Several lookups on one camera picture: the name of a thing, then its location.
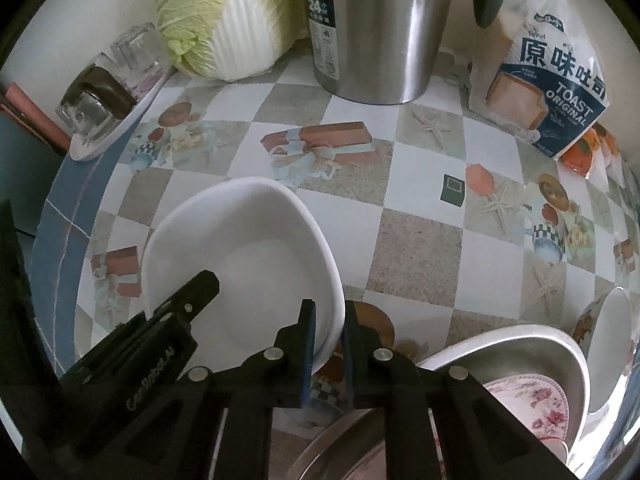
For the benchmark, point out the checkered printed tablecloth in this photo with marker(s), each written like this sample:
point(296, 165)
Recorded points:
point(415, 250)

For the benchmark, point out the small white bowl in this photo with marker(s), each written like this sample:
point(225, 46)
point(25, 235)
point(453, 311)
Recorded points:
point(260, 270)

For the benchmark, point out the dark-tinted drinking glass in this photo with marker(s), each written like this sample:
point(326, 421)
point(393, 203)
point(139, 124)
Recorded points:
point(95, 102)

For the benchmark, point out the stainless steel thermos jug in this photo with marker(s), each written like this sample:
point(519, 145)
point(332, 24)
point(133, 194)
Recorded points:
point(380, 35)

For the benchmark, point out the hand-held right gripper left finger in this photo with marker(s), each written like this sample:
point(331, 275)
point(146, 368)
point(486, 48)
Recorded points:
point(309, 350)

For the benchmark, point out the napa cabbage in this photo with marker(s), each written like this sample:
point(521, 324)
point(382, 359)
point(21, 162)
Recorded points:
point(225, 25)

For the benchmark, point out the pink and grey chair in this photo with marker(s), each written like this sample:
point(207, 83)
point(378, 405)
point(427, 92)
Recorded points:
point(30, 110)

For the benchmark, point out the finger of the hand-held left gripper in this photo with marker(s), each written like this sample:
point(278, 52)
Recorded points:
point(197, 292)

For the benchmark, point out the orange snack packet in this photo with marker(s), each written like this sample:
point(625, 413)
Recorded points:
point(580, 157)
point(612, 147)

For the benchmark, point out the red-rimmed printed bowl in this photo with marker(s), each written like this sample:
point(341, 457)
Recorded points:
point(612, 350)

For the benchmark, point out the stainless steel bowl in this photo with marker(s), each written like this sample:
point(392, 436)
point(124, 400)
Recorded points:
point(540, 355)

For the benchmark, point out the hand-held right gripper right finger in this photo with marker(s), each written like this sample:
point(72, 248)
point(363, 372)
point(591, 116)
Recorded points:
point(348, 355)

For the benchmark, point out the clear drinking glass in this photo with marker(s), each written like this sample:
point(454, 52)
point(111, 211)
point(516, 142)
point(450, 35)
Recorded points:
point(137, 52)

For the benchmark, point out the pink floral plate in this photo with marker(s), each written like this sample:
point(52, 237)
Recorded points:
point(530, 405)

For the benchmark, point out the large white bowl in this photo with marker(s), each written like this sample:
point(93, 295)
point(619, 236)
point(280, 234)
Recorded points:
point(450, 355)

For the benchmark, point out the bagged toast bread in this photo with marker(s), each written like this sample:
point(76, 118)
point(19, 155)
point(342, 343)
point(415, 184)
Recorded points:
point(550, 100)

